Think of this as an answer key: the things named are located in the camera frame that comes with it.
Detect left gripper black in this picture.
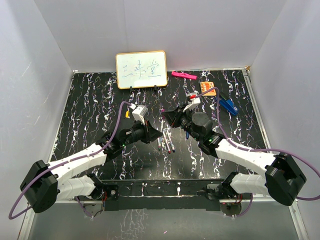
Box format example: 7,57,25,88
121,118,163,147

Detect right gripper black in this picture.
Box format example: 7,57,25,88
163,104,202,142

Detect white pen magenta end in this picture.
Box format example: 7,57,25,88
160,119,164,135

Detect yellow pen cap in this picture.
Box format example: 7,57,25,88
125,111,130,119

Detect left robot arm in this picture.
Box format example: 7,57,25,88
20,120,163,213

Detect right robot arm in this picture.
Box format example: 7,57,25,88
161,107,307,206

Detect white pen green end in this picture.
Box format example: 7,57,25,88
157,138,162,151

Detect white pen red end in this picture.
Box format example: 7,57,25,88
162,130,171,154

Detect white pen blue end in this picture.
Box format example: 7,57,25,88
167,131,176,153

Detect small spiral notebook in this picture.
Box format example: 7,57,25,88
200,81,216,97

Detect black base bar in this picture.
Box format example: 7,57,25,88
101,179,253,213

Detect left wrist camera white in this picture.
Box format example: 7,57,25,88
132,105,148,125

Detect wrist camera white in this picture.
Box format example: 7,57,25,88
183,92,201,112
132,105,148,125

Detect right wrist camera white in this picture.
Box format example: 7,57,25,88
183,92,201,112

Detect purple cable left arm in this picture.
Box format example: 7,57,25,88
8,101,136,220

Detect whiteboard with yellow frame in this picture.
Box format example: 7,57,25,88
115,50,168,90

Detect aluminium frame rail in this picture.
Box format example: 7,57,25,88
219,181,295,206

